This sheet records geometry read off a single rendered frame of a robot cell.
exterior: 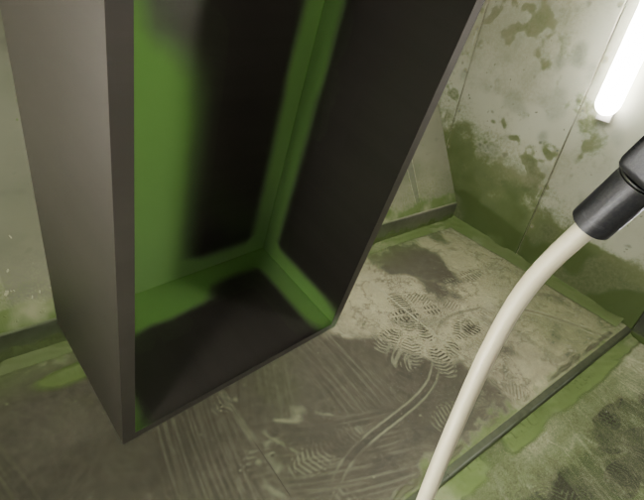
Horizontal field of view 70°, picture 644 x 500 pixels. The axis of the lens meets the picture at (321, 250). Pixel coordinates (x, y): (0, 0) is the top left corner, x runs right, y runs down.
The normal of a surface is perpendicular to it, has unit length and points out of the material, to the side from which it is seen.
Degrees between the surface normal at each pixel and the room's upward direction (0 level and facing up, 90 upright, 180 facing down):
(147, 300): 12
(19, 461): 0
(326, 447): 0
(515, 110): 90
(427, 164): 57
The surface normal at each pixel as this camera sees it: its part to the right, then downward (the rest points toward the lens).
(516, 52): -0.79, 0.24
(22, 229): 0.57, -0.03
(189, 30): 0.63, 0.63
